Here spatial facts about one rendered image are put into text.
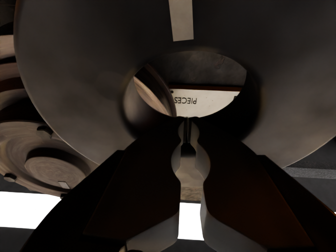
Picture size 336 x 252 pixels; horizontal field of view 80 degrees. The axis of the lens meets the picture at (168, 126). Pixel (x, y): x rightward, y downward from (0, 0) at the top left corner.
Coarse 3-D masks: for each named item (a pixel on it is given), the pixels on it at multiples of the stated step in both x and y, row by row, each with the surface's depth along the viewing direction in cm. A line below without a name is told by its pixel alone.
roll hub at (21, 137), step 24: (0, 120) 31; (24, 120) 31; (0, 144) 36; (24, 144) 37; (48, 144) 36; (0, 168) 42; (24, 168) 43; (48, 168) 39; (72, 168) 38; (48, 192) 49
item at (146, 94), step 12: (0, 36) 30; (12, 36) 30; (0, 48) 31; (12, 48) 31; (144, 72) 39; (144, 84) 35; (156, 84) 41; (144, 96) 37; (156, 96) 36; (156, 108) 38; (168, 108) 44
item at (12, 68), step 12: (0, 60) 33; (12, 60) 32; (0, 72) 33; (12, 72) 32; (0, 84) 34; (12, 84) 33; (0, 96) 34; (12, 96) 33; (24, 96) 33; (0, 108) 36
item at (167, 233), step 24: (144, 144) 9; (168, 144) 9; (120, 168) 8; (144, 168) 8; (168, 168) 8; (120, 192) 7; (144, 192) 7; (168, 192) 7; (96, 216) 6; (120, 216) 6; (144, 216) 6; (168, 216) 6; (96, 240) 6; (120, 240) 5; (144, 240) 6; (168, 240) 7
